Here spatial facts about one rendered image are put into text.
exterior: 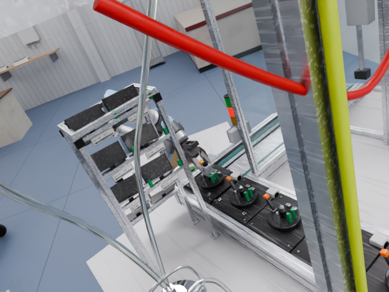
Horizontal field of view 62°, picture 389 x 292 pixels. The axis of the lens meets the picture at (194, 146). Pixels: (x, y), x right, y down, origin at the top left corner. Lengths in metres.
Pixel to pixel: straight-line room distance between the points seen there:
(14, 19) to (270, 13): 0.18
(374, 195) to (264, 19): 1.45
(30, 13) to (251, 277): 1.33
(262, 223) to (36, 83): 8.87
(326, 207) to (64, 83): 9.43
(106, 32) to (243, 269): 8.23
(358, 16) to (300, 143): 1.68
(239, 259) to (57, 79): 8.64
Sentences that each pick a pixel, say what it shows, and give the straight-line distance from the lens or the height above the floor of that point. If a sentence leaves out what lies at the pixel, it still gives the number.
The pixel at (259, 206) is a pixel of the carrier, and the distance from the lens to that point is 1.53.
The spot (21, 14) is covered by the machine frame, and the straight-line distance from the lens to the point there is 0.21.
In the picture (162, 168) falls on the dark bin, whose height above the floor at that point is 1.32.
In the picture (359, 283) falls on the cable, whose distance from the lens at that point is 0.47.
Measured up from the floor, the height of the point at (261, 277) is 0.86.
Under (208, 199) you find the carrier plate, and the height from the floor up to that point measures 0.97.
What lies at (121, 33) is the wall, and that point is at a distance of 9.16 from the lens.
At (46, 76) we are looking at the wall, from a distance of 9.73.
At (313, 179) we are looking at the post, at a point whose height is 1.78.
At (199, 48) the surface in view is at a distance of 0.21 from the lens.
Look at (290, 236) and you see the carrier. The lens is 1.39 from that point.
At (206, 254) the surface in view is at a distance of 1.57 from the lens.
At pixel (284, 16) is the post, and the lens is 0.27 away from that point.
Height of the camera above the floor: 2.01
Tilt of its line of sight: 29 degrees down
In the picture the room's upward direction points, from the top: 22 degrees counter-clockwise
